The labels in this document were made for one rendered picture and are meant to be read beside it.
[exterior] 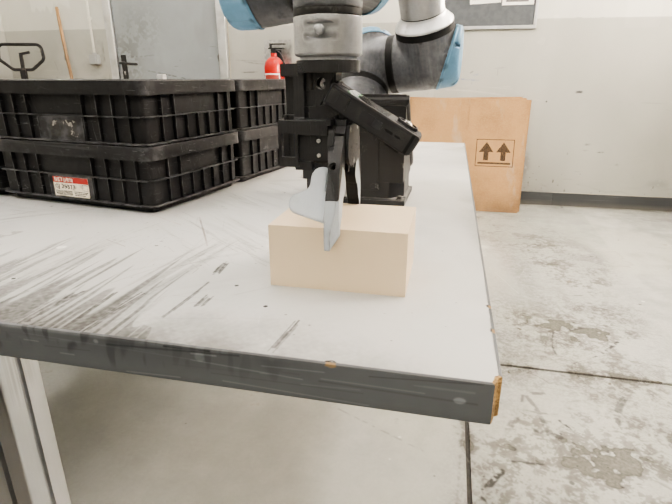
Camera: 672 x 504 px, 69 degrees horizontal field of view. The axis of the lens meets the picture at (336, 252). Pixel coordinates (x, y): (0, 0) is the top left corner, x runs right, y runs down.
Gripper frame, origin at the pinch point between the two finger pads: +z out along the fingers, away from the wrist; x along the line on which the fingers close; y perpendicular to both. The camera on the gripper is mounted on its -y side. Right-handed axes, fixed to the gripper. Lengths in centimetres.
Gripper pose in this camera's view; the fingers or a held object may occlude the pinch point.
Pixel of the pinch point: (346, 233)
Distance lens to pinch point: 61.0
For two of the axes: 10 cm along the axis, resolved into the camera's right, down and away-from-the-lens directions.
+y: -9.8, -0.7, 2.1
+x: -2.2, 3.3, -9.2
